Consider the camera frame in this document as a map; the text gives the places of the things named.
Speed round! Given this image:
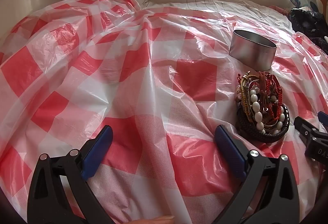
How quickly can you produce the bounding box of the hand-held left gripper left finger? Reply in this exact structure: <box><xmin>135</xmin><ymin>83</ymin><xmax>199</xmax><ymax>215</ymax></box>
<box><xmin>28</xmin><ymin>125</ymin><xmax>114</xmax><ymax>224</ymax></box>

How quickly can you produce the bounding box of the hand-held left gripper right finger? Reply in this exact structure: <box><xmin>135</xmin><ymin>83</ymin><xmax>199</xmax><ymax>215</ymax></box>
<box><xmin>215</xmin><ymin>125</ymin><xmax>300</xmax><ymax>224</ymax></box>

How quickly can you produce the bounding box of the pile of bracelets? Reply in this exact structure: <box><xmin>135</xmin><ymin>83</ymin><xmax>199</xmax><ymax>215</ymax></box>
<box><xmin>235</xmin><ymin>70</ymin><xmax>290</xmax><ymax>143</ymax></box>

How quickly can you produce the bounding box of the white bead bracelet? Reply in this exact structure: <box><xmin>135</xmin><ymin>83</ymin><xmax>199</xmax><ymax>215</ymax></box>
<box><xmin>250</xmin><ymin>87</ymin><xmax>286</xmax><ymax>135</ymax></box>

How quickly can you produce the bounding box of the round metal tin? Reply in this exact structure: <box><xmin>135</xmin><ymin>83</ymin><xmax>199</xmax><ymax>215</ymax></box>
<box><xmin>229</xmin><ymin>30</ymin><xmax>277</xmax><ymax>71</ymax></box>

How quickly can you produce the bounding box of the person's left hand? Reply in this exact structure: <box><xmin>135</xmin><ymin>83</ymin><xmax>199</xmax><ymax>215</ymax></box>
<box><xmin>132</xmin><ymin>215</ymin><xmax>176</xmax><ymax>224</ymax></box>

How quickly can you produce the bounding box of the red white checkered plastic sheet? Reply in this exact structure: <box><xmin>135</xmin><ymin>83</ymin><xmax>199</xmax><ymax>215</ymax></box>
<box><xmin>0</xmin><ymin>0</ymin><xmax>328</xmax><ymax>224</ymax></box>

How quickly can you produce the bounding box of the dark crumpled clothing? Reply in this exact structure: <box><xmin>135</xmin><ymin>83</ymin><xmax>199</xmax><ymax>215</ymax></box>
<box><xmin>287</xmin><ymin>8</ymin><xmax>328</xmax><ymax>48</ymax></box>

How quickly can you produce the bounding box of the small pink garment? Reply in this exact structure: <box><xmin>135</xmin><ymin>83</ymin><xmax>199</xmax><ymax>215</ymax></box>
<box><xmin>276</xmin><ymin>5</ymin><xmax>291</xmax><ymax>17</ymax></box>

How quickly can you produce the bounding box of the white striped bed sheet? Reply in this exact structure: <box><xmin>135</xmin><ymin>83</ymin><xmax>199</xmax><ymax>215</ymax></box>
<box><xmin>128</xmin><ymin>0</ymin><xmax>293</xmax><ymax>32</ymax></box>

